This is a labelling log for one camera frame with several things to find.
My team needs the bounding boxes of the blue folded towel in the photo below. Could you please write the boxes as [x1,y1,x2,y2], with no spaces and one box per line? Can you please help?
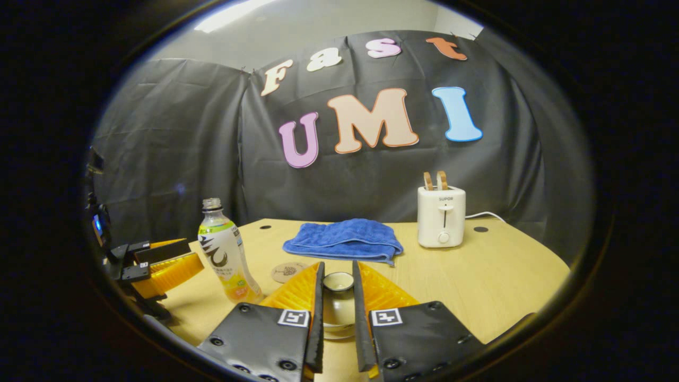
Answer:
[282,218,405,266]

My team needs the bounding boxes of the white toaster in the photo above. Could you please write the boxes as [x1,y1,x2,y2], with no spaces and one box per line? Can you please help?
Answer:
[417,186,467,249]

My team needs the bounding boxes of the beige teacup lid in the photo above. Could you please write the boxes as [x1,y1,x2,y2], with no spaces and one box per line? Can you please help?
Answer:
[323,271,356,326]

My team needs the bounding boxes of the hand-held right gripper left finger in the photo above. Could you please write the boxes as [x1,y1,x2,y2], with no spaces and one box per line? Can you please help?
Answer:
[197,261,325,382]

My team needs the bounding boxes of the clear water bottle white label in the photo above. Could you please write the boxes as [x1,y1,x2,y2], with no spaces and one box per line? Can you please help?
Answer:
[198,198,264,304]

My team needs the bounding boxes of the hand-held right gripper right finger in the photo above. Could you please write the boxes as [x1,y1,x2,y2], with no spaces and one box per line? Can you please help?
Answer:
[352,260,486,382]

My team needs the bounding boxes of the black backdrop cloth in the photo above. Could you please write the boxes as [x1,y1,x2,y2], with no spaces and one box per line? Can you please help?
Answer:
[90,29,595,266]

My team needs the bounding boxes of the round cork coaster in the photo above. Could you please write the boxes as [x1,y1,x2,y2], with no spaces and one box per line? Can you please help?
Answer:
[271,262,309,284]

